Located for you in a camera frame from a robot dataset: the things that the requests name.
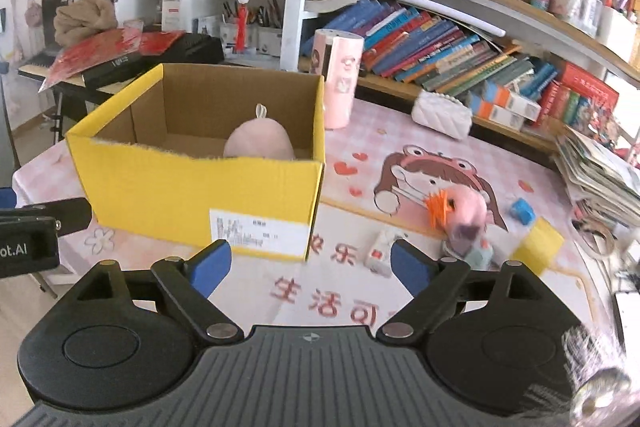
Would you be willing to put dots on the blue small block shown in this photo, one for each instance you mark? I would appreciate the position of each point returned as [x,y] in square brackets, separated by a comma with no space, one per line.
[522,212]

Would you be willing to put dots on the yellow tape roll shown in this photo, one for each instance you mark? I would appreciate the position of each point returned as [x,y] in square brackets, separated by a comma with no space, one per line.
[539,247]

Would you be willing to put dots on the pink doll orange hair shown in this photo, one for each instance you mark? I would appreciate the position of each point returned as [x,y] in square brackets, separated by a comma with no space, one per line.
[461,213]

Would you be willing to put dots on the red plastic packet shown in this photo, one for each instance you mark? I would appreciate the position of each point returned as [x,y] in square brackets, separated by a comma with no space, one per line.
[98,49]

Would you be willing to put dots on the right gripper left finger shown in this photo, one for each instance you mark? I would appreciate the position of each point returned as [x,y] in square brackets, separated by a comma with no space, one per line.
[208,268]

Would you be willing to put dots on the white quilted pouch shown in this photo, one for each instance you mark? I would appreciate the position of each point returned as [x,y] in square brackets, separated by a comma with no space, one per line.
[442,113]

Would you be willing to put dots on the orange white small box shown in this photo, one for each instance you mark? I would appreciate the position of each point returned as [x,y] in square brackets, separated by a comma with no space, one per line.
[510,100]

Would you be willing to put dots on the yellow cardboard box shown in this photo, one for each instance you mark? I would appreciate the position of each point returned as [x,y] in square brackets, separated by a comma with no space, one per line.
[151,158]

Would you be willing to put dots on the brown knitted cloth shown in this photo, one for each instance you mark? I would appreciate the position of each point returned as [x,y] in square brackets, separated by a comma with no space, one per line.
[82,19]

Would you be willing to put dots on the pink checkered tablecloth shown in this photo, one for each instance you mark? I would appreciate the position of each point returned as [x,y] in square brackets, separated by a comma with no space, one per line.
[378,171]

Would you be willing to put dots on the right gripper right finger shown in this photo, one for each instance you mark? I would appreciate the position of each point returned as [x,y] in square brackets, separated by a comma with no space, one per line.
[414,270]

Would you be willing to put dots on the stack of papers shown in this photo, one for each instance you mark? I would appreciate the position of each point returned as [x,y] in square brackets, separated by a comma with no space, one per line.
[600,183]

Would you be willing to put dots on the red boxed book set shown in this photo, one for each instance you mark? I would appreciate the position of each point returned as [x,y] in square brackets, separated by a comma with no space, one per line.
[585,84]

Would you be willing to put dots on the pink plush toy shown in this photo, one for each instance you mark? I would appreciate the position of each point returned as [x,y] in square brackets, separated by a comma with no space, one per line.
[260,137]

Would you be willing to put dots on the white pen holder box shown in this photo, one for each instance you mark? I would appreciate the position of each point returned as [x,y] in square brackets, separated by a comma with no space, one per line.
[258,39]

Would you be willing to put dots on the pink cartoon cylinder box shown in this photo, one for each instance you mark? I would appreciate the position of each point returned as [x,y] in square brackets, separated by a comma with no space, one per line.
[336,56]

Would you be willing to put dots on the black keyboard piano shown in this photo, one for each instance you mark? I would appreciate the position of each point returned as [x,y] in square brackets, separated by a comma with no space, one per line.
[165,47]

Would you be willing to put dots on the black rectangular case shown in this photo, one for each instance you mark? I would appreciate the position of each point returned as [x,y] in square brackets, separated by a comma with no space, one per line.
[118,70]

